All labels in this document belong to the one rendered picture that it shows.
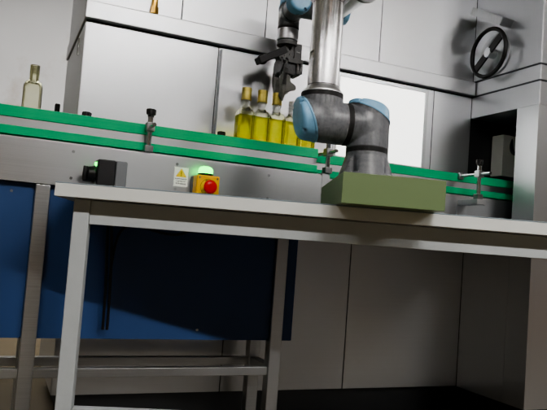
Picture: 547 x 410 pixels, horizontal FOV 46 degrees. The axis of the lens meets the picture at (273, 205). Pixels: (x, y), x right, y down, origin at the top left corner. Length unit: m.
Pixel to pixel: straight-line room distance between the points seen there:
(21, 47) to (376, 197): 3.84
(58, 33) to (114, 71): 2.81
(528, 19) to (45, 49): 3.42
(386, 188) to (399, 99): 1.10
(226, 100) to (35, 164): 0.76
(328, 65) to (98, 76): 0.85
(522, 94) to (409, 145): 0.47
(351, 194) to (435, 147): 1.24
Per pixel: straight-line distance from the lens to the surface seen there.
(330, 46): 1.77
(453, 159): 2.82
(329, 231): 1.67
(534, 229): 1.82
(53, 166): 1.88
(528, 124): 2.65
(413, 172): 2.45
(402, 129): 2.65
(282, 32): 2.30
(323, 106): 1.70
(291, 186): 2.07
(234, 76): 2.34
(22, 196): 1.89
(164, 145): 1.96
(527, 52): 2.74
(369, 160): 1.71
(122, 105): 2.24
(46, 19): 5.11
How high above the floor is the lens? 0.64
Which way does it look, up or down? 4 degrees up
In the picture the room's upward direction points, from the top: 4 degrees clockwise
